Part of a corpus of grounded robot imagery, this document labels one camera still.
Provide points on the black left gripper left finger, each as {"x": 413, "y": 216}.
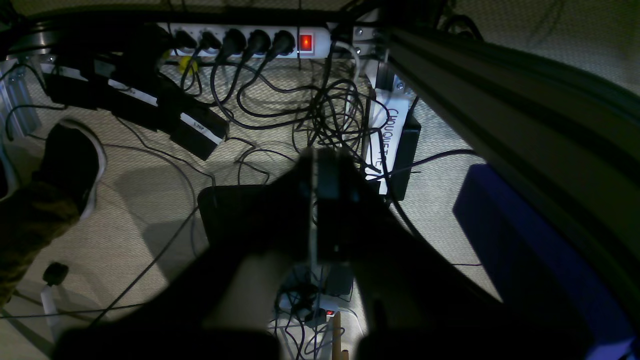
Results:
{"x": 218, "y": 308}

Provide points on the blue box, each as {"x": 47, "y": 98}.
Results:
{"x": 537, "y": 274}

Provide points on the white labelled paper tag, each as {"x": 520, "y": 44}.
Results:
{"x": 387, "y": 117}

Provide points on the white power strip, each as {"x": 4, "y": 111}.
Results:
{"x": 208, "y": 39}

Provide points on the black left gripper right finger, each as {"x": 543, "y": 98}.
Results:
{"x": 418, "y": 306}

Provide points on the black shoe white sole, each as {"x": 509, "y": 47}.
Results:
{"x": 74, "y": 161}

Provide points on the black power adapter brick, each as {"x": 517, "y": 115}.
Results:
{"x": 407, "y": 147}

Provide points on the aluminium table frame rail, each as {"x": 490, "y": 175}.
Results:
{"x": 567, "y": 140}

